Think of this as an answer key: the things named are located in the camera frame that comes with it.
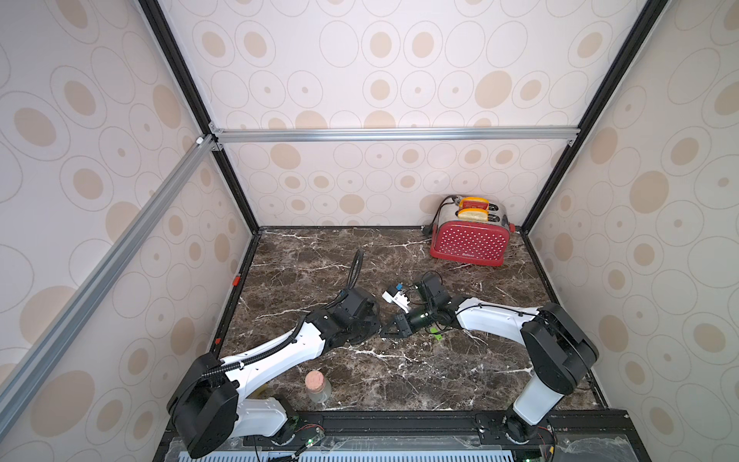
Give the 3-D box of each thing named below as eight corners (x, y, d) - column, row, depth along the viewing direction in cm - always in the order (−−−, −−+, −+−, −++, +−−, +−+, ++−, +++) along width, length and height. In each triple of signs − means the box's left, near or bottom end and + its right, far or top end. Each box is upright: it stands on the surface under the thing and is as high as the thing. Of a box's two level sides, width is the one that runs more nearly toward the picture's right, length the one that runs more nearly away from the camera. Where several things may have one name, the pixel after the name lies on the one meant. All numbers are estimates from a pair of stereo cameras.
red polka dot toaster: (428, 259, 112) (438, 218, 96) (432, 231, 122) (441, 189, 105) (495, 270, 109) (516, 229, 92) (493, 240, 119) (512, 199, 102)
